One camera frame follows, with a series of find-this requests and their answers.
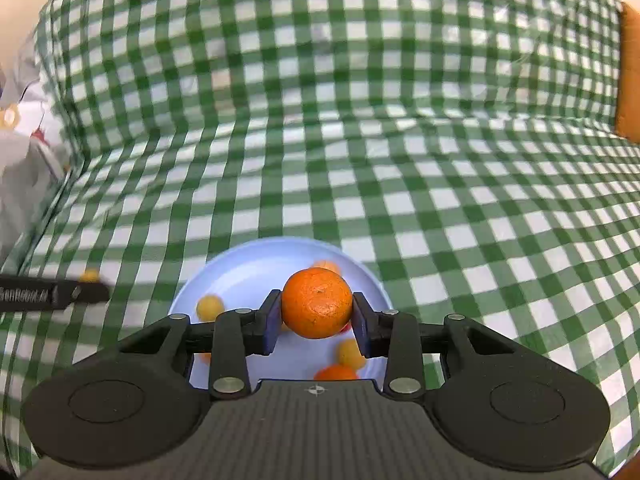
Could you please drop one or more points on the light blue plate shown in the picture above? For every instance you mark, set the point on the light blue plate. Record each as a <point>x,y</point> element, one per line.
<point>250,270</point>

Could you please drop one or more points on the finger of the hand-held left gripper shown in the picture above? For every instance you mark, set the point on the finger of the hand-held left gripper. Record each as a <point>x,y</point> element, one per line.
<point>75,292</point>

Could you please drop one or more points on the red tomato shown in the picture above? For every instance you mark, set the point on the red tomato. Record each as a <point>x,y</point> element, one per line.
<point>345,329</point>

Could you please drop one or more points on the green white checked tablecloth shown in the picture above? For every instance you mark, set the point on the green white checked tablecloth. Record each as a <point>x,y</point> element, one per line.
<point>375,160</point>

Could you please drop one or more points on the small yellow fruit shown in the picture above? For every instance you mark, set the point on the small yellow fruit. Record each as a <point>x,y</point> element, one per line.
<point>350,353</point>
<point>210,307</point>
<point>91,275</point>

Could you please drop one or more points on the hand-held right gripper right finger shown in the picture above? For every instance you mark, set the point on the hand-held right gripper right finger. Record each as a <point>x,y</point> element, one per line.
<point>361,327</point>

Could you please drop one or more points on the orange cushion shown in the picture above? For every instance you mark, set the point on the orange cushion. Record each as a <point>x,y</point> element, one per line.
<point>629,75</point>

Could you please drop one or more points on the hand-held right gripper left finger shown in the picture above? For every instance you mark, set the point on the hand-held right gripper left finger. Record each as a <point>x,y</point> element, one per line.
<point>272,321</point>

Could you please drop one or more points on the white printed cloth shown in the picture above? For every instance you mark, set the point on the white printed cloth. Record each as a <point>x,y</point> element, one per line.
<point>25,170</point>

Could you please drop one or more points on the large orange mandarin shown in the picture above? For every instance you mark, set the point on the large orange mandarin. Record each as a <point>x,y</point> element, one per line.
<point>316,302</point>

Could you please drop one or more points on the small orange mandarin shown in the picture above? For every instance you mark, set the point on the small orange mandarin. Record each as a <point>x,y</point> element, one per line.
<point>327,265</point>
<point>336,373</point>

